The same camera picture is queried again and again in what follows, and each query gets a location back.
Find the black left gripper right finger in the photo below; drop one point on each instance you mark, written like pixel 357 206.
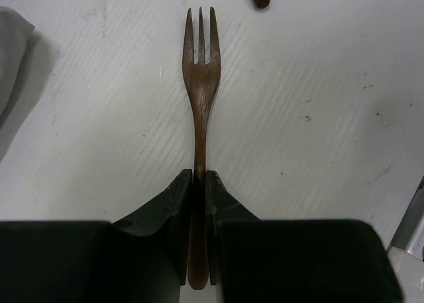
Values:
pixel 295 260

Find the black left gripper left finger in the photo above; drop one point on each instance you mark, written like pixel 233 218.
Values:
pixel 139 258

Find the brown wooden fork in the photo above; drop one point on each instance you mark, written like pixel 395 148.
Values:
pixel 201 79

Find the grey cloth placemat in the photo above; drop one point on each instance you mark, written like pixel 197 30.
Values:
pixel 15 35

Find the right aluminium frame rail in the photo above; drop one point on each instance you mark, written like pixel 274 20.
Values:
pixel 409 235

